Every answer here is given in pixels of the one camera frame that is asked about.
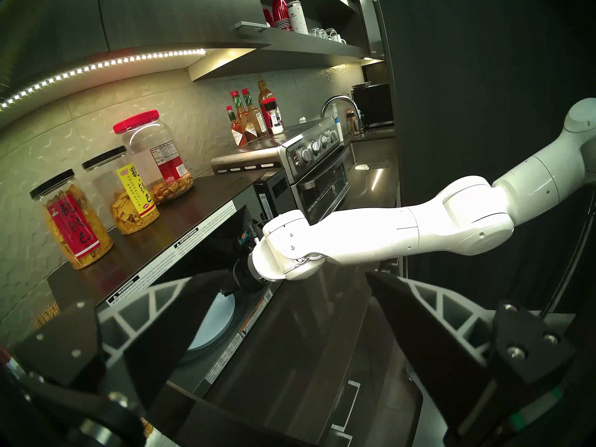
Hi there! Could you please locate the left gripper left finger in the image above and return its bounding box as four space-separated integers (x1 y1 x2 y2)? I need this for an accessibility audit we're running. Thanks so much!
14 269 234 410

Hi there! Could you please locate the snack jar with red label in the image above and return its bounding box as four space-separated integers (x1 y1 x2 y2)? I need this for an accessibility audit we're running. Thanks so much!
30 169 115 270

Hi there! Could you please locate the snack jar with yellow label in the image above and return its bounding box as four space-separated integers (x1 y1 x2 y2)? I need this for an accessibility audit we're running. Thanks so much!
81 146 160 236

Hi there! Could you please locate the white paper cup stack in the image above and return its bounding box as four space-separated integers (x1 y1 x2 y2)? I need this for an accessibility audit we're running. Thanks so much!
286 0 309 35

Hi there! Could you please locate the steel sink basin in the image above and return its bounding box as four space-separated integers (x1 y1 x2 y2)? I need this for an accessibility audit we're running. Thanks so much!
349 139 397 163

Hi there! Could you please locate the row of clear glasses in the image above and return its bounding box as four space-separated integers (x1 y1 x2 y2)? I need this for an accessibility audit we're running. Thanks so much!
310 27 348 45

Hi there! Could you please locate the stainless steel toaster oven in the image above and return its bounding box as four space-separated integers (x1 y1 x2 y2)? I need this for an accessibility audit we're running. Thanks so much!
210 117 351 225

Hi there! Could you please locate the chrome sink faucet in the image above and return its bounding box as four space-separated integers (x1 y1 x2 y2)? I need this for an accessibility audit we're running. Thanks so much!
321 95 364 135

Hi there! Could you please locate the clear jar with red lid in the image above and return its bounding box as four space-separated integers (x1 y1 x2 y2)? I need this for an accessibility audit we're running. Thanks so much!
113 110 194 204

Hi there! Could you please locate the spice shaker with red cap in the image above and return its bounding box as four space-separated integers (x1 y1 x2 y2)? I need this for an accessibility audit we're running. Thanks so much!
262 99 284 135

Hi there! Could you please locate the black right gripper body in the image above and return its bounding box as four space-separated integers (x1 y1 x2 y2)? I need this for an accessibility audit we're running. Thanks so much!
232 254 267 295

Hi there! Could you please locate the small red hot sauce bottle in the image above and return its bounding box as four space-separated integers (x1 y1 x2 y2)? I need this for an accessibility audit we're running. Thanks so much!
227 105 248 149

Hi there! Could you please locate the LED light strip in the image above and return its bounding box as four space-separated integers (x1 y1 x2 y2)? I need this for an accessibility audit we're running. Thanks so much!
0 49 208 110

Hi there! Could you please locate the stack of red cups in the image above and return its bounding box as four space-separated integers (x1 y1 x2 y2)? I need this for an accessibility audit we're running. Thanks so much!
263 0 293 31

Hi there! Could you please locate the dark wall shelf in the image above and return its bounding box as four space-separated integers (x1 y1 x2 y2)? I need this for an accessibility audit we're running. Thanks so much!
189 21 385 82

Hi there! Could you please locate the sauce bottle with green neck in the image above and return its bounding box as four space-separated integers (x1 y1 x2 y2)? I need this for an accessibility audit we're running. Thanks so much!
241 88 269 137

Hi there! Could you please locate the dark lower cabinet unit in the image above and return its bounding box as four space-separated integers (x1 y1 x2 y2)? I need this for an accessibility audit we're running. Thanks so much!
321 255 425 447

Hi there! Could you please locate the dark upper cabinet unit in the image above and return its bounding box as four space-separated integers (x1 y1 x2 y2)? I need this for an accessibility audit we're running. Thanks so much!
0 0 268 104

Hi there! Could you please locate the brown sauce bottle red cap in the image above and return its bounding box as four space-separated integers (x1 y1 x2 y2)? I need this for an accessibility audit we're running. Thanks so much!
230 91 258 142

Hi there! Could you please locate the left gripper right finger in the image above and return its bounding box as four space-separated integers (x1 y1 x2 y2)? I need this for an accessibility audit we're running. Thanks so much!
365 271 579 436

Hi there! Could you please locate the dark cabinet unit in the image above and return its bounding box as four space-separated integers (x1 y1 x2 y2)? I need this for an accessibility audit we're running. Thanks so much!
0 0 268 104
321 255 425 447

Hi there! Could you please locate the light blue plate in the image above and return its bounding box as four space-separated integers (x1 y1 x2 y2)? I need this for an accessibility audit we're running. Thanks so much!
186 290 237 352

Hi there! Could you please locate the black countertop appliance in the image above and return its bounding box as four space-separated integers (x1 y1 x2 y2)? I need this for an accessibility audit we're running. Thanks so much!
352 81 395 129

